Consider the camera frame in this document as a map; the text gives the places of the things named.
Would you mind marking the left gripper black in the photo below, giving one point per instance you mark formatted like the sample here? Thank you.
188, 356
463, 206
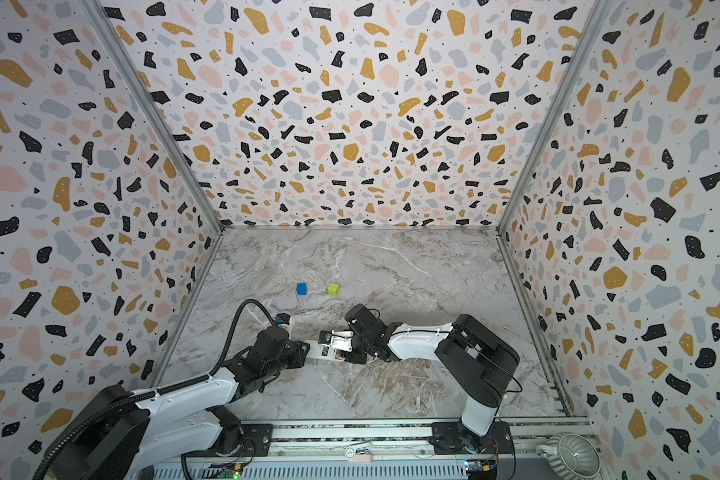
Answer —
298, 354

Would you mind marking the white red remote control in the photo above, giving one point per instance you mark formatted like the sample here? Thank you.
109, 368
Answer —
321, 352

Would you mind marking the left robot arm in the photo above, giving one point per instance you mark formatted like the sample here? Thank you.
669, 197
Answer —
213, 391

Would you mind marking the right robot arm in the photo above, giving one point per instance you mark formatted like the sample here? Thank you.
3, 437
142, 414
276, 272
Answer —
481, 363

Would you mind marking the green cube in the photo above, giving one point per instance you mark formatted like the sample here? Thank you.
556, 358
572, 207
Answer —
333, 289

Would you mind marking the white ribbed fan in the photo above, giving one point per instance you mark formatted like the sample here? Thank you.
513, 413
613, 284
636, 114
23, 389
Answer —
571, 456

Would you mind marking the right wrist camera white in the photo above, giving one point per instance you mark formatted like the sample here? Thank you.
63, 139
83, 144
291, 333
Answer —
338, 340

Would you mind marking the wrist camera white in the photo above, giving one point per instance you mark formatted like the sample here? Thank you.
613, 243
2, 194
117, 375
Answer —
338, 340
283, 319

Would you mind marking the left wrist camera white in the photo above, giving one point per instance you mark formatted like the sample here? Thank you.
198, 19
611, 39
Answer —
283, 319

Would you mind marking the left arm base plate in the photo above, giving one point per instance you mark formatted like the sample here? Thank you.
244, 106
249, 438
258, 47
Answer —
247, 441

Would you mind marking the aluminium mounting rail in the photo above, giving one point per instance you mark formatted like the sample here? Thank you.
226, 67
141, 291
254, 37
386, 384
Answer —
360, 447

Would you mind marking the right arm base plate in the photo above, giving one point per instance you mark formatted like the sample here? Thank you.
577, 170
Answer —
455, 438

